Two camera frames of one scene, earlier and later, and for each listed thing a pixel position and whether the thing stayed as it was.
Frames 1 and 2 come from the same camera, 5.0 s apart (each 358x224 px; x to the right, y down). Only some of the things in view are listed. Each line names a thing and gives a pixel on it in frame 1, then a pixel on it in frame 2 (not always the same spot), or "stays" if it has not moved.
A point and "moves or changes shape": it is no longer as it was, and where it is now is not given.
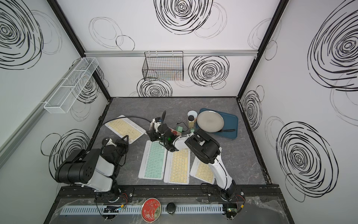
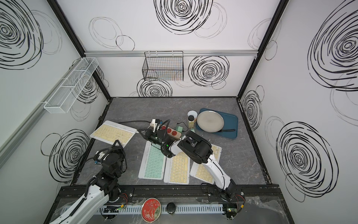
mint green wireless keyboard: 154,161 stays
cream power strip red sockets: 175,132 stays
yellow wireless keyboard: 177,167 stays
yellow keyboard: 123,127 moves or changes shape
